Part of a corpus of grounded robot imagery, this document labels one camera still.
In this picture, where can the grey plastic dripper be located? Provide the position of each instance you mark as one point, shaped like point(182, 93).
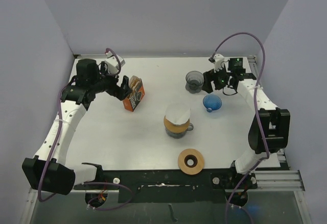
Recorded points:
point(194, 81)

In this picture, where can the orange coffee filter box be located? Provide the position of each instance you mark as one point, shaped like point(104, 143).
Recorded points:
point(134, 98)

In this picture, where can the white paper coffee filter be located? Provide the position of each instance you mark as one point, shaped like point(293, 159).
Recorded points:
point(178, 113)

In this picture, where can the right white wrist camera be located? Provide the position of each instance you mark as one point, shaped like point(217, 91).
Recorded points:
point(219, 62)

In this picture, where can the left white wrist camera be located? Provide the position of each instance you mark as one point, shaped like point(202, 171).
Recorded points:
point(113, 66)

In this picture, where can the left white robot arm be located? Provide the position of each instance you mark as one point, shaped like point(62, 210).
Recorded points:
point(46, 170)

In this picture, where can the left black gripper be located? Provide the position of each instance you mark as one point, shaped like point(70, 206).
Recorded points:
point(121, 92)

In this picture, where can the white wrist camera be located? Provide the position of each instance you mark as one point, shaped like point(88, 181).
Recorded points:
point(219, 62)
point(113, 66)

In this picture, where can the grey glass carafe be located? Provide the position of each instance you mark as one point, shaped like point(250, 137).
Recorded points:
point(179, 135)

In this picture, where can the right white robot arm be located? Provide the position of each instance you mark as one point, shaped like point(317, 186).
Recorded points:
point(269, 131)

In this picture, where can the blue plastic dripper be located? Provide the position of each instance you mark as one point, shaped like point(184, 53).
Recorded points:
point(212, 102)

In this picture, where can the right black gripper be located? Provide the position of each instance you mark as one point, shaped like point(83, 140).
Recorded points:
point(210, 76)

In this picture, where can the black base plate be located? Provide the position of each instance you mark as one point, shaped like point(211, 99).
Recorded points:
point(173, 186)

